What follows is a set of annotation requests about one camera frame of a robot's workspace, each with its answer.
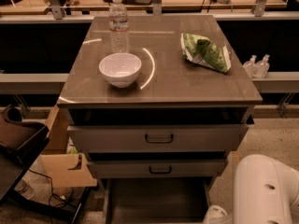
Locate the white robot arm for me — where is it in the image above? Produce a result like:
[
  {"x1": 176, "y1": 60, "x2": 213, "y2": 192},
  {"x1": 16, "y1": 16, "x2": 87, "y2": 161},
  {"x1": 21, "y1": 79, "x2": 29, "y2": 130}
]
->
[{"x1": 202, "y1": 154, "x2": 299, "y2": 224}]

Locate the grey drawer cabinet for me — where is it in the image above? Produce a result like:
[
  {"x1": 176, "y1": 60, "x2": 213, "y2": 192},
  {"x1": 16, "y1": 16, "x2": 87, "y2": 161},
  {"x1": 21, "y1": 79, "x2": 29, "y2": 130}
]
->
[{"x1": 57, "y1": 14, "x2": 263, "y2": 189}]

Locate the grey top drawer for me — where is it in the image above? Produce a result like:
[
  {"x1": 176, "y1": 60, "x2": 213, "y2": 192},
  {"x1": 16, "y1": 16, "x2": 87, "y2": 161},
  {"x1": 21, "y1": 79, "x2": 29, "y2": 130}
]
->
[{"x1": 67, "y1": 124, "x2": 249, "y2": 153}]

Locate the grey drawer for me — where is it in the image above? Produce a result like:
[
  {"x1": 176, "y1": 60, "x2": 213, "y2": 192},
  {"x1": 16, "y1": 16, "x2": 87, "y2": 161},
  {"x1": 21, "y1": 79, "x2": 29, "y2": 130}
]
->
[
  {"x1": 67, "y1": 124, "x2": 249, "y2": 153},
  {"x1": 87, "y1": 159, "x2": 226, "y2": 179}
]

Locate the grey middle drawer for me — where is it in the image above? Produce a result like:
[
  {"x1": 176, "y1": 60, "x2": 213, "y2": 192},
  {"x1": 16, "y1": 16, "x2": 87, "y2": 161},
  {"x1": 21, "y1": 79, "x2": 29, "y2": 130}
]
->
[{"x1": 87, "y1": 159, "x2": 226, "y2": 179}]

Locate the white ceramic bowl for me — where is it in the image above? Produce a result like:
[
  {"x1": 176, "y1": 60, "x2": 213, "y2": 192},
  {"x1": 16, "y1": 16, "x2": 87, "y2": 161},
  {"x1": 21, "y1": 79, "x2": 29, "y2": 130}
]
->
[{"x1": 99, "y1": 53, "x2": 142, "y2": 88}]

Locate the green chip bag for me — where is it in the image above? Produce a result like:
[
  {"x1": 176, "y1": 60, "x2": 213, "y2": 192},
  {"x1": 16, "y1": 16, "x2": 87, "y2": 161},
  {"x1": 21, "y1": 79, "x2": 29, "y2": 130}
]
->
[{"x1": 180, "y1": 33, "x2": 231, "y2": 74}]

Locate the clear plastic water bottle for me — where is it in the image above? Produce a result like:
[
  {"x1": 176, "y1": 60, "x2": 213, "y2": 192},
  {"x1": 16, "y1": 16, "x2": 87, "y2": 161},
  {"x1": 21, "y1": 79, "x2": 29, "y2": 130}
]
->
[{"x1": 108, "y1": 0, "x2": 129, "y2": 53}]

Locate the clear sanitizer bottle left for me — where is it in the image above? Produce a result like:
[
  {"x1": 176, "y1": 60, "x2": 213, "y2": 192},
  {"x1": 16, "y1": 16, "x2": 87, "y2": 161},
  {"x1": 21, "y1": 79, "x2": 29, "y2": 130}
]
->
[{"x1": 243, "y1": 55, "x2": 256, "y2": 77}]

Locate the clear sanitizer bottle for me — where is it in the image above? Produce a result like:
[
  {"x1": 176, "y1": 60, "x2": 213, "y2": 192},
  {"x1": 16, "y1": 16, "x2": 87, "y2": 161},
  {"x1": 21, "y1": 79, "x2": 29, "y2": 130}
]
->
[
  {"x1": 243, "y1": 55, "x2": 256, "y2": 77},
  {"x1": 253, "y1": 54, "x2": 269, "y2": 78}
]

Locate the brown cardboard box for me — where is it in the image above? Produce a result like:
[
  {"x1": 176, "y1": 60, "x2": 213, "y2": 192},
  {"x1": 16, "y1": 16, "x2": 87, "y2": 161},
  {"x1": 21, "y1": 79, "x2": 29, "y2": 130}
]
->
[{"x1": 41, "y1": 105, "x2": 97, "y2": 188}]

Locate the clear sanitizer bottle right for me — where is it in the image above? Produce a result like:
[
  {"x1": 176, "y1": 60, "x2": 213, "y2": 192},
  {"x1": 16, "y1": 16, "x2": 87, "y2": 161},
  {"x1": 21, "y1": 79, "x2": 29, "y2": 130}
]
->
[{"x1": 253, "y1": 54, "x2": 269, "y2": 78}]

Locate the black cart with tray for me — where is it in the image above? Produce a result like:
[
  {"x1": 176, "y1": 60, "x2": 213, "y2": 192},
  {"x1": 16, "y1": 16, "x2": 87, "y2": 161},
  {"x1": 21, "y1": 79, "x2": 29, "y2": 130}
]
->
[{"x1": 0, "y1": 105, "x2": 91, "y2": 224}]

